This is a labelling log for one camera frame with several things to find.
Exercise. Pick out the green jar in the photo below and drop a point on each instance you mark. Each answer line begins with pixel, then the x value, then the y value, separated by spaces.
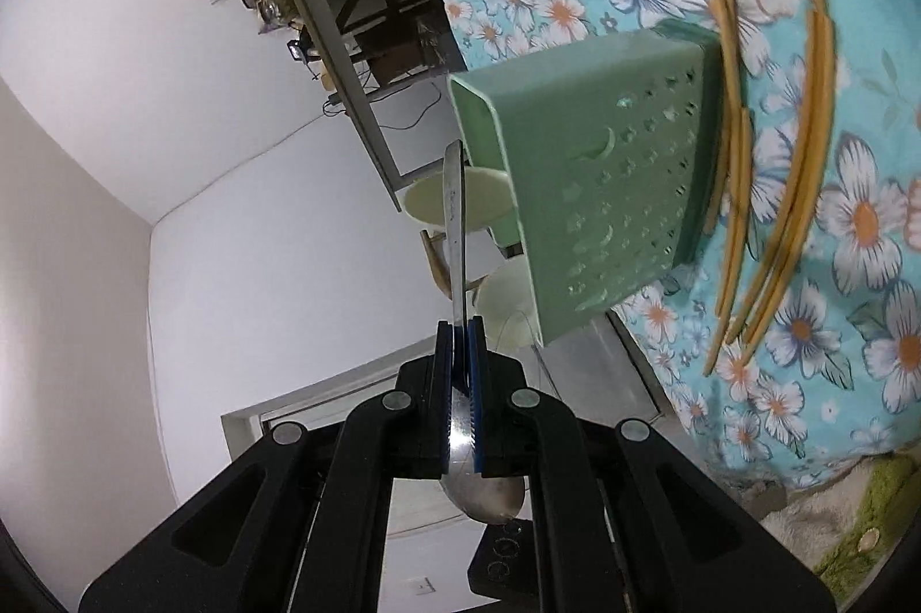
pixel 275 3

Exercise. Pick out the green plastic utensil holder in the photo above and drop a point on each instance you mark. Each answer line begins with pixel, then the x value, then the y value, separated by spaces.
pixel 575 102

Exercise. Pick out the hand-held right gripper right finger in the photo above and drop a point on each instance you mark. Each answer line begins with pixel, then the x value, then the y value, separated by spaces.
pixel 476 383

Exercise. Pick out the green and white plush mat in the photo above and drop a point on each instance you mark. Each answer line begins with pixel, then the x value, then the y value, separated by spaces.
pixel 885 491

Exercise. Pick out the metal spoon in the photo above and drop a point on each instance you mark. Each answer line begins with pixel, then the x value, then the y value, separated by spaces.
pixel 455 224

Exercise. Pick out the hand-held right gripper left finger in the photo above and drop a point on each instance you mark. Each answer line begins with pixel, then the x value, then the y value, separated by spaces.
pixel 442 383

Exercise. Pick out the grey desk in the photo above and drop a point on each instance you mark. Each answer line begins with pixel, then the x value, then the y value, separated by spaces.
pixel 316 8

